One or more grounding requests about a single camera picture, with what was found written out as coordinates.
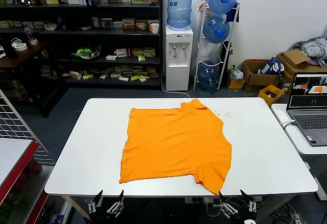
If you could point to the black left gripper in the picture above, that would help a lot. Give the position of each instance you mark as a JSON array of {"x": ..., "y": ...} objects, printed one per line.
[{"x": 101, "y": 217}]

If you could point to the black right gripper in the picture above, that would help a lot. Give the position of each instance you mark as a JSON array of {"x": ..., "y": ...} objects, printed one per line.
[{"x": 241, "y": 213}]

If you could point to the orange t-shirt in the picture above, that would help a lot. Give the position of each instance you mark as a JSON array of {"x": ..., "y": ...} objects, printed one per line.
[{"x": 173, "y": 142}]

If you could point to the grey blue clothes pile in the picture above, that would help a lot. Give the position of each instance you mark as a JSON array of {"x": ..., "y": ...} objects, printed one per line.
[{"x": 314, "y": 46}]

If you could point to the white power strip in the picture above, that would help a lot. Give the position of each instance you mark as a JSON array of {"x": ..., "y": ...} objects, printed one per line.
[{"x": 210, "y": 200}]

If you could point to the white work table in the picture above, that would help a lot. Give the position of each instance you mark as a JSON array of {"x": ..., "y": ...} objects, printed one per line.
[{"x": 89, "y": 145}]

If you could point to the grey floor power strip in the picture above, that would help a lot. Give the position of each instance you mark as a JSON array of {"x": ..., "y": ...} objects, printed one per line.
[{"x": 297, "y": 219}]

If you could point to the white side table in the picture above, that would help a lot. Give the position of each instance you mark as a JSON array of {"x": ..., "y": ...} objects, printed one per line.
[{"x": 301, "y": 145}]

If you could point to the yellow plastic bin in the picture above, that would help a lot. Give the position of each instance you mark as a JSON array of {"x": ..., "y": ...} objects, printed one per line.
[{"x": 265, "y": 99}]

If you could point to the grey open laptop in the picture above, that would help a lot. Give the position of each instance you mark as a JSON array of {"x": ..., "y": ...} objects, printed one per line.
[{"x": 306, "y": 122}]

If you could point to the small yellow cardboard box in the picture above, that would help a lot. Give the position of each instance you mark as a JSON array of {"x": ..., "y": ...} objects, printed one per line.
[{"x": 236, "y": 84}]

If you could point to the open brown cardboard box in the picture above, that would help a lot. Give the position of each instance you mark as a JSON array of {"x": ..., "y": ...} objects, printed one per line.
[{"x": 258, "y": 79}]

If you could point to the crumpled clear plastic bag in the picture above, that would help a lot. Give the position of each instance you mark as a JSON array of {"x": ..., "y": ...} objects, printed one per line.
[{"x": 236, "y": 73}]

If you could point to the white water dispenser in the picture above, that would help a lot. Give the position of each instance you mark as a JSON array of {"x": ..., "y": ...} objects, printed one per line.
[{"x": 178, "y": 76}]

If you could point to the blue white bag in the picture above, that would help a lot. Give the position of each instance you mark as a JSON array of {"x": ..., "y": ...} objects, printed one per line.
[{"x": 267, "y": 67}]

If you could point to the white red medicine box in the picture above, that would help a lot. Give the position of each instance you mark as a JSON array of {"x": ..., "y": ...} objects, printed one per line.
[{"x": 123, "y": 52}]

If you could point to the large brown cardboard box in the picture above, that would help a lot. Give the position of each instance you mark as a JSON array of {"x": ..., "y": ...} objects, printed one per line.
[{"x": 293, "y": 58}]

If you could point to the brown wooden table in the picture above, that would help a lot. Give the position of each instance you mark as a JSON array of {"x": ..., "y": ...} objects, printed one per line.
[{"x": 25, "y": 53}]

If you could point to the black shelving unit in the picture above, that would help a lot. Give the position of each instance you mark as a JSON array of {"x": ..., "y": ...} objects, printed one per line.
[{"x": 71, "y": 33}]

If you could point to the white tape roll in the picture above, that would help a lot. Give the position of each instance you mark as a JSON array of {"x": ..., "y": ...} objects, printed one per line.
[{"x": 25, "y": 47}]

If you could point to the yellow white medicine box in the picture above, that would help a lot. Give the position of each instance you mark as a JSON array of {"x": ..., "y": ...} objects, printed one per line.
[{"x": 128, "y": 24}]

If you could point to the white paper cup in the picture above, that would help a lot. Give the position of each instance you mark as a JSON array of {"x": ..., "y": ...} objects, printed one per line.
[{"x": 155, "y": 28}]

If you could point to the orange white medicine box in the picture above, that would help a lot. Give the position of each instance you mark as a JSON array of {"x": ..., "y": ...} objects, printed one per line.
[{"x": 141, "y": 25}]

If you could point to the black box device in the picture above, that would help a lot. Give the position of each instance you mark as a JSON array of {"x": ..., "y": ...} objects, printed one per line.
[{"x": 10, "y": 50}]

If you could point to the small blue bottle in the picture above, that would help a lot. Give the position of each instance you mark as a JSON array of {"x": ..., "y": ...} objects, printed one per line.
[{"x": 61, "y": 25}]

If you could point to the plain white box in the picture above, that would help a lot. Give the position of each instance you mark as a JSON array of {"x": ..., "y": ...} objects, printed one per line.
[{"x": 74, "y": 0}]

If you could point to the dark shiny bowl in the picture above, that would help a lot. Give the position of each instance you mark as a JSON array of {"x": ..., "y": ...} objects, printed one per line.
[{"x": 25, "y": 0}]

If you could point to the white cart with red frame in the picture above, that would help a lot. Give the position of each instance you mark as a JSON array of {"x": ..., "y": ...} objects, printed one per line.
[{"x": 10, "y": 155}]

